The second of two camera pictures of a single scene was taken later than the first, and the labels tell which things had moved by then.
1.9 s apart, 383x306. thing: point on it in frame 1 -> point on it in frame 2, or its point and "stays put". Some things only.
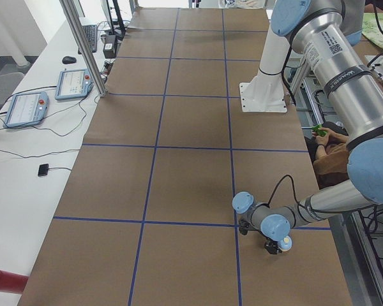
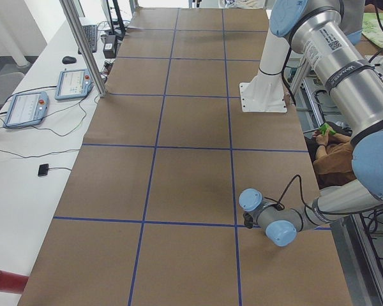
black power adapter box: [110, 46] stays put
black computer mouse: [68, 60] stays put
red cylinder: [0, 280] stays put
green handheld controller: [319, 132] -> [324, 127]
